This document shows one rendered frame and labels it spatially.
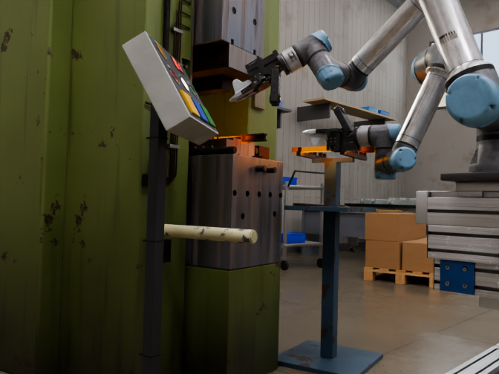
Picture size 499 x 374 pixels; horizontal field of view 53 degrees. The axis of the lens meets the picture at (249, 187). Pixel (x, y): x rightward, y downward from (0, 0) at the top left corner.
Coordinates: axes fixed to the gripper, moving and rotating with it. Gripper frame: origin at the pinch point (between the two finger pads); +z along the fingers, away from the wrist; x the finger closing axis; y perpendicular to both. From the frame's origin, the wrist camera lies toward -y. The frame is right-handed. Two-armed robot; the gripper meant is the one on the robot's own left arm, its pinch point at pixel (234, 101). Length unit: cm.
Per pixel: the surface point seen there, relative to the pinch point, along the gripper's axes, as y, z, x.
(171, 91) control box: 3.5, 12.0, 27.0
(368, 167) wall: -14, -102, -777
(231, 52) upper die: 28.4, -5.7, -36.5
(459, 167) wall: -94, -255, -841
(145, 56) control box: 15.8, 13.7, 27.1
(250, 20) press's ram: 40, -19, -48
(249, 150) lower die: -8, 8, -50
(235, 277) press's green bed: -51, 35, -33
